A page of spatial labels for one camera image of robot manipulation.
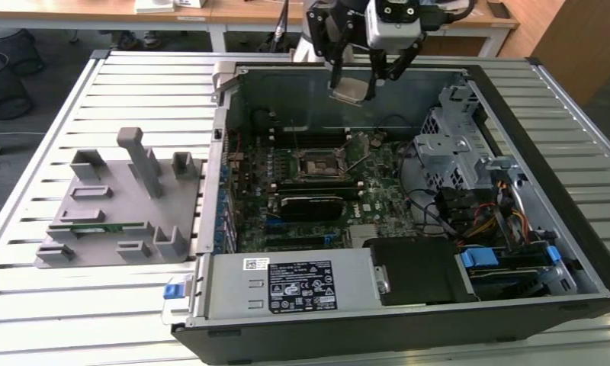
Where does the silver chipset heatsink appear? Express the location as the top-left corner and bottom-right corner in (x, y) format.
(347, 224), (381, 246)

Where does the grey sneaker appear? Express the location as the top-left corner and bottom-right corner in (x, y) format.
(142, 30), (165, 50)
(109, 30), (135, 50)

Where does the coloured power wire harness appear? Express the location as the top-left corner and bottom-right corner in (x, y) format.
(457, 178), (534, 247)

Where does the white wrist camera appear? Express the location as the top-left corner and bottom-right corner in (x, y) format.
(363, 0), (423, 50)

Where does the silver power supply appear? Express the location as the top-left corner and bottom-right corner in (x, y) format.
(185, 252), (385, 321)

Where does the blue power supply handle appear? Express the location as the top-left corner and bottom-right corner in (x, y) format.
(162, 282), (185, 302)

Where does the silver metal drive cage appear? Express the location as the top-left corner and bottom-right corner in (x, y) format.
(410, 85), (495, 191)

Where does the silver CPU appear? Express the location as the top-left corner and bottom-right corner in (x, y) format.
(329, 78), (375, 110)

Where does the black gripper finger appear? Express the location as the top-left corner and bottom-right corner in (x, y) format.
(366, 34), (429, 102)
(306, 3), (359, 92)

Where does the black RAM slot bank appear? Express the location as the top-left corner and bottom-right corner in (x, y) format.
(269, 127), (351, 141)
(275, 179), (362, 199)

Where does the light wooden desk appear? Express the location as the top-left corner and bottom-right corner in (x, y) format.
(0, 0), (214, 53)
(207, 0), (521, 58)

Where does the black graphics card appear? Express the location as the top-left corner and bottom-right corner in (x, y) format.
(277, 194), (346, 223)

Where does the black hanging cable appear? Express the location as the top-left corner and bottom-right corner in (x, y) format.
(271, 0), (291, 53)

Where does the CPU socket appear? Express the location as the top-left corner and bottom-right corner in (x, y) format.
(293, 149), (350, 181)

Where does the green RAM stick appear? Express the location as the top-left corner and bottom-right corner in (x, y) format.
(47, 221), (147, 235)

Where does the grey parts rack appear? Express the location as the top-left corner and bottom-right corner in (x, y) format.
(33, 127), (205, 270)

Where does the metal socket cover frame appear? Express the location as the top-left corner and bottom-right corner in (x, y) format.
(341, 132), (373, 163)

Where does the blue disk carrier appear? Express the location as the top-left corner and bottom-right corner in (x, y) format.
(459, 246), (501, 271)

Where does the brown wooden cabinet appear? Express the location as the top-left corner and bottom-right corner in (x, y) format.
(497, 0), (610, 108)

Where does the white box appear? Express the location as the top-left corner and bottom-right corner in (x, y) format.
(134, 0), (178, 15)

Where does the black expansion slot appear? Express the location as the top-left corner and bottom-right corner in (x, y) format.
(263, 236), (334, 249)

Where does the black mesh waste basket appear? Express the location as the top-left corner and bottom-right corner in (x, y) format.
(0, 28), (46, 76)
(0, 51), (35, 121)

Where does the black disk drive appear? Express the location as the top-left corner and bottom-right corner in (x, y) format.
(466, 262), (552, 302)

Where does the green motherboard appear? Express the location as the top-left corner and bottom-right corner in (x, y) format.
(222, 129), (423, 255)

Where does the grey case latch handle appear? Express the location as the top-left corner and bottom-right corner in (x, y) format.
(210, 60), (241, 106)

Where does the black PC case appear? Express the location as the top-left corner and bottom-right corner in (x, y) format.
(169, 56), (610, 366)

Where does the black plastic air shroud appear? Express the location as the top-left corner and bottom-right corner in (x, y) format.
(369, 236), (478, 307)

